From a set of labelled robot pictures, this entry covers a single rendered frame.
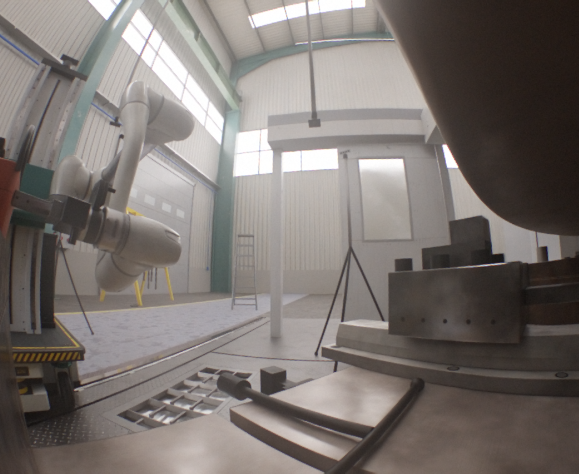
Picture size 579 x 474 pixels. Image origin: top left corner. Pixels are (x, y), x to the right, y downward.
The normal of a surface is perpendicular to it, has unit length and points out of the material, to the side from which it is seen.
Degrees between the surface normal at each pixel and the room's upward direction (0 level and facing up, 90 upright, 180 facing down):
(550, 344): 71
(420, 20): 180
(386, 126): 90
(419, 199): 90
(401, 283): 90
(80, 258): 90
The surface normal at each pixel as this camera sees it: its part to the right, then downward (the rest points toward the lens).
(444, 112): -0.12, 0.99
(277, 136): -0.18, -0.16
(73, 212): 0.84, -0.09
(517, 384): -0.82, -0.10
